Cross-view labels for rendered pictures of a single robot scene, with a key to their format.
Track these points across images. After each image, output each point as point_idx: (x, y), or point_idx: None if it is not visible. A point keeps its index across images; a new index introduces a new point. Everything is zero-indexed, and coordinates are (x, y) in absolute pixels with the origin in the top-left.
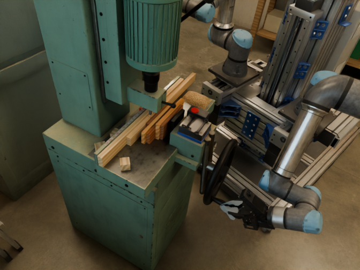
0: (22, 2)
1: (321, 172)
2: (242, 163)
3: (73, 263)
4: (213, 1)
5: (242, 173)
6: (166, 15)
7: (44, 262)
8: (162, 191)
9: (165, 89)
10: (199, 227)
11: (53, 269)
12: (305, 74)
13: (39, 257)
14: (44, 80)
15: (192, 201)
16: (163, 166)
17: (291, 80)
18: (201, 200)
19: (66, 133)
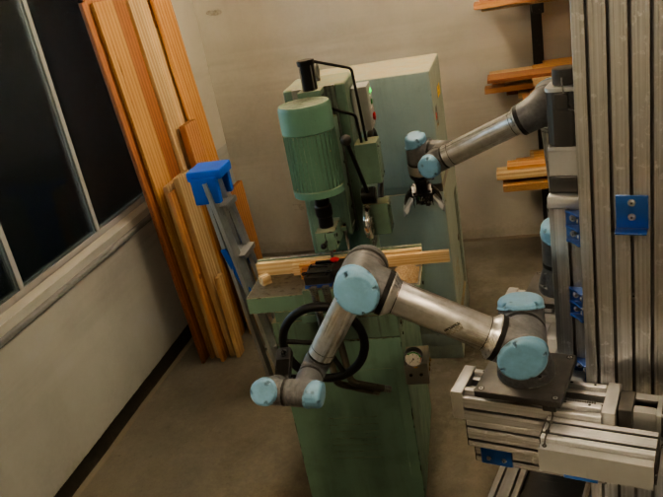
0: (386, 137)
1: None
2: (552, 489)
3: (293, 436)
4: (344, 143)
5: (527, 495)
6: (293, 147)
7: (283, 417)
8: (291, 338)
9: (333, 231)
10: None
11: (279, 427)
12: (583, 315)
13: (287, 411)
14: (402, 229)
15: (458, 496)
16: (280, 297)
17: (575, 321)
18: None
19: None
